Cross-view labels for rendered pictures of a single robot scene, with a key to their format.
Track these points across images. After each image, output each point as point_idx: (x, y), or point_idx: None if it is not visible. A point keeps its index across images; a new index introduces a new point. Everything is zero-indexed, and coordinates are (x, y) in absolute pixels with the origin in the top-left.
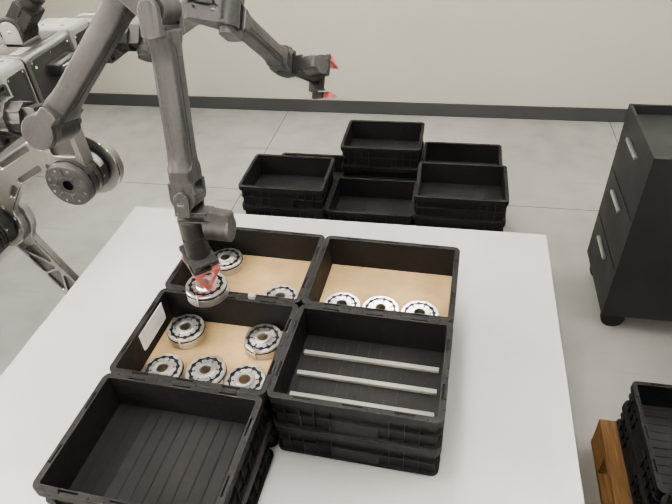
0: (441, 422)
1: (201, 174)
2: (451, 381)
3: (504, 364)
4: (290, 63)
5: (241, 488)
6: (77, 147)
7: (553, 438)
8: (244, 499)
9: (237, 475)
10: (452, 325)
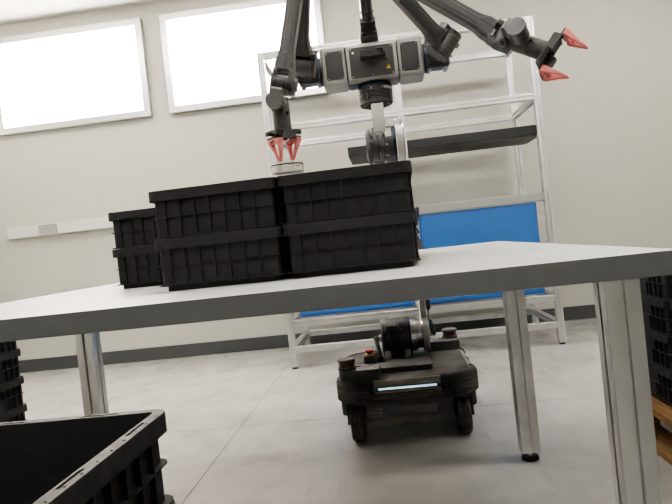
0: (148, 193)
1: (290, 67)
2: (283, 280)
3: (312, 281)
4: (500, 34)
5: (153, 243)
6: (372, 116)
7: (184, 298)
8: (146, 247)
9: (143, 215)
10: (269, 177)
